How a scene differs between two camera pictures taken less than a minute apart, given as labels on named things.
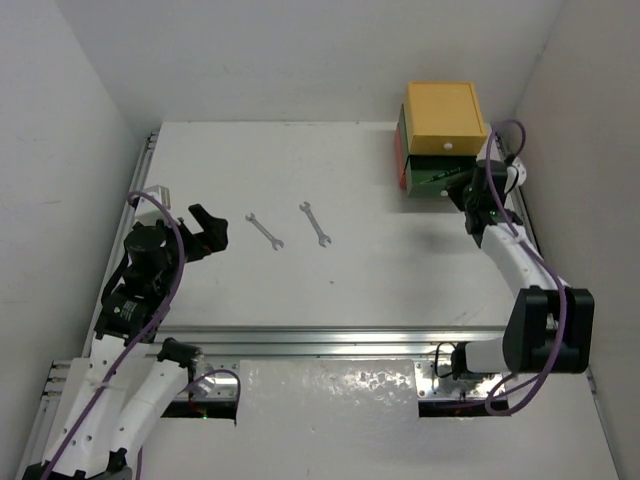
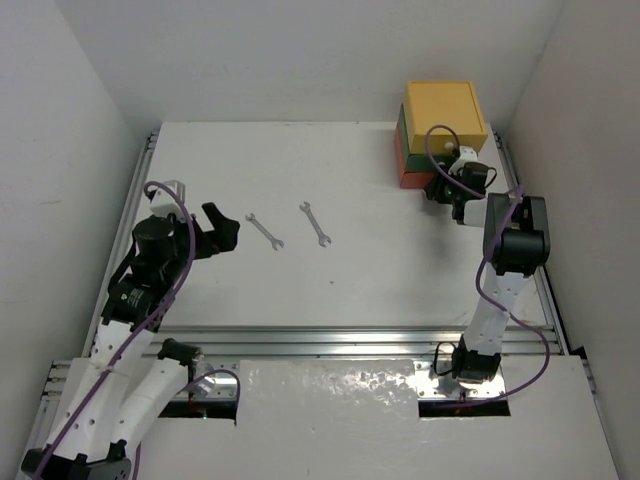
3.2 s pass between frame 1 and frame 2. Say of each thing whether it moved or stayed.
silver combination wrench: stayed
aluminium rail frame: stayed
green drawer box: moved
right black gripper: moved
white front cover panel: stayed
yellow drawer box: stayed
